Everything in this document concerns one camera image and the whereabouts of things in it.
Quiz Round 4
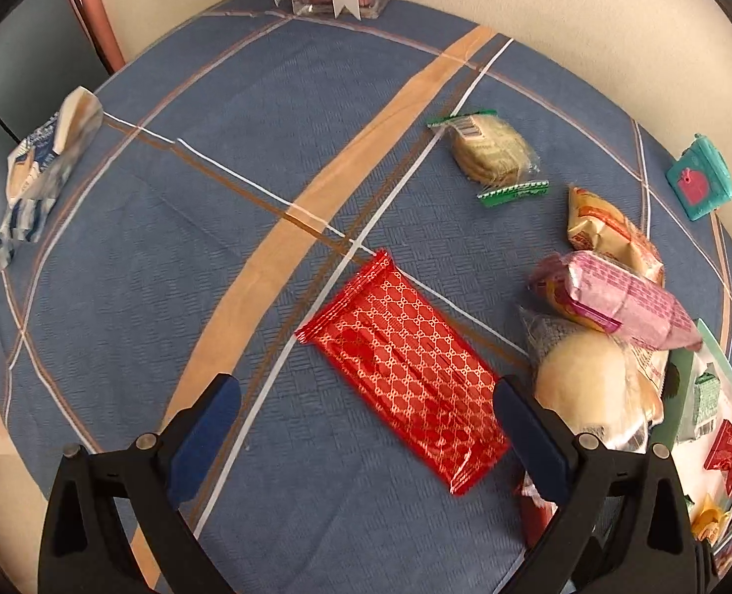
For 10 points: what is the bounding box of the yellow egg cake packet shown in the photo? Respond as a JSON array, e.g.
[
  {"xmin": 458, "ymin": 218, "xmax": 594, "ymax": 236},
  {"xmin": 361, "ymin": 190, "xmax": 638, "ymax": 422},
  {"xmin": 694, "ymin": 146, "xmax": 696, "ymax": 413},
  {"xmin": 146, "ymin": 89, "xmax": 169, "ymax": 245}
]
[{"xmin": 691, "ymin": 494, "xmax": 728, "ymax": 547}]

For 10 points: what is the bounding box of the small red snack packet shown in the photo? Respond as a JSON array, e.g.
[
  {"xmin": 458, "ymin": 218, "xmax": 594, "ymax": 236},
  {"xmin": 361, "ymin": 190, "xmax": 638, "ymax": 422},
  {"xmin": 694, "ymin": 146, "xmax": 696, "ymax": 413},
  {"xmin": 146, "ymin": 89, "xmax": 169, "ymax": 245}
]
[{"xmin": 703, "ymin": 420, "xmax": 732, "ymax": 496}]

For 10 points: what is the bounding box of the round white cake packet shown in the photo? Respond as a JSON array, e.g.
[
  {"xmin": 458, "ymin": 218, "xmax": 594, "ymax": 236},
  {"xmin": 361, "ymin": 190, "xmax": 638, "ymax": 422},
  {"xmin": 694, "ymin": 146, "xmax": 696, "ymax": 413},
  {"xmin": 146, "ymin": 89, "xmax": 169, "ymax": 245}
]
[{"xmin": 519, "ymin": 308, "xmax": 664, "ymax": 453}]

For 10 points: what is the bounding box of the green white small packet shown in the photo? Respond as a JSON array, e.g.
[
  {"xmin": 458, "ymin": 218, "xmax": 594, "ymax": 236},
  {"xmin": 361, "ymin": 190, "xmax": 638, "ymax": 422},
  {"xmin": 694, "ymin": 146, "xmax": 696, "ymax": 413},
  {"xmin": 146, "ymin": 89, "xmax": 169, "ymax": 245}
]
[{"xmin": 676, "ymin": 363, "xmax": 721, "ymax": 443}]

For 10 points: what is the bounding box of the pink snack bag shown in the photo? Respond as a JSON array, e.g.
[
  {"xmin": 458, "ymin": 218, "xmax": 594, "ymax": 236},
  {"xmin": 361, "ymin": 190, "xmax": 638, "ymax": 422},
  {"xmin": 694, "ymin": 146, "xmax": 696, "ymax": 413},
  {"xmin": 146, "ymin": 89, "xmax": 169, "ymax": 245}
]
[{"xmin": 528, "ymin": 251, "xmax": 703, "ymax": 350}]

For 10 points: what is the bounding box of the red patterned snack bar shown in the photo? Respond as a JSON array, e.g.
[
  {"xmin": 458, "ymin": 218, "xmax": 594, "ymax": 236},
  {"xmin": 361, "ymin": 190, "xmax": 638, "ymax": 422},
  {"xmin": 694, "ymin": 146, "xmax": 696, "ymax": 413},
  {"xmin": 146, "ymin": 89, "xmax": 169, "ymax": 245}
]
[{"xmin": 295, "ymin": 251, "xmax": 508, "ymax": 496}]

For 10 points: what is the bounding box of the yellow orange snack bag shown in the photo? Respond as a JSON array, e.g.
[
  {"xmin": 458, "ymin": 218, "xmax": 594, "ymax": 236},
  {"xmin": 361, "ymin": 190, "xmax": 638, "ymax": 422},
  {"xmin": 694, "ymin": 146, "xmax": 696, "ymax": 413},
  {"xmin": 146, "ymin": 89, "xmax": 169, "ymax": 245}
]
[{"xmin": 568, "ymin": 185, "xmax": 666, "ymax": 286}]

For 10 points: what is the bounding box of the green edged cookie packet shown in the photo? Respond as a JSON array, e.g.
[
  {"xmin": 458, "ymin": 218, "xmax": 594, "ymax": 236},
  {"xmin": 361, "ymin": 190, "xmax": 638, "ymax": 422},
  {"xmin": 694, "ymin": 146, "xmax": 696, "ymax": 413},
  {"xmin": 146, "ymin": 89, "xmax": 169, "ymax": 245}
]
[{"xmin": 426, "ymin": 110, "xmax": 550, "ymax": 208}]

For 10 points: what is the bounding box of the white tray with green rim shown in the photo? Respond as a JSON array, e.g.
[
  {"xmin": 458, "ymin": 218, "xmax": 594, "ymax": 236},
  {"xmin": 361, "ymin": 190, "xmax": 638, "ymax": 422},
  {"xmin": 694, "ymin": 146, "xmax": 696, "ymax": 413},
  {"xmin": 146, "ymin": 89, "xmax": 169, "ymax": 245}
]
[{"xmin": 649, "ymin": 320, "xmax": 732, "ymax": 545}]

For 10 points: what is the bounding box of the teal toy box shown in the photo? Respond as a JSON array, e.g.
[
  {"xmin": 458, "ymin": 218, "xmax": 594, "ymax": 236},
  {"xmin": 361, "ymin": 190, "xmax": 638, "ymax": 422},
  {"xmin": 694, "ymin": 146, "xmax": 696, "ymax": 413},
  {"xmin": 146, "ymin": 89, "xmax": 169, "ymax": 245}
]
[{"xmin": 666, "ymin": 134, "xmax": 732, "ymax": 221}]

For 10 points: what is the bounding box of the blue white snack bag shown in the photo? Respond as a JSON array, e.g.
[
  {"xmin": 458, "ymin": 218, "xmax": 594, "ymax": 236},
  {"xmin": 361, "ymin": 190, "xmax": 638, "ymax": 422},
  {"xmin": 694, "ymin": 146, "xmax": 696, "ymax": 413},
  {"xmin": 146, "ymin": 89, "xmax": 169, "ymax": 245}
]
[{"xmin": 0, "ymin": 86, "xmax": 104, "ymax": 271}]

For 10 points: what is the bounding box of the blue plaid tablecloth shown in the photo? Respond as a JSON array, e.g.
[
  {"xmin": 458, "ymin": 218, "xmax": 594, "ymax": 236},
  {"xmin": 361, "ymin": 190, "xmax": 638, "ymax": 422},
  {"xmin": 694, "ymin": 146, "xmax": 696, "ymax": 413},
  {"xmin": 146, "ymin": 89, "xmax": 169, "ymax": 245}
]
[{"xmin": 0, "ymin": 0, "xmax": 732, "ymax": 593}]

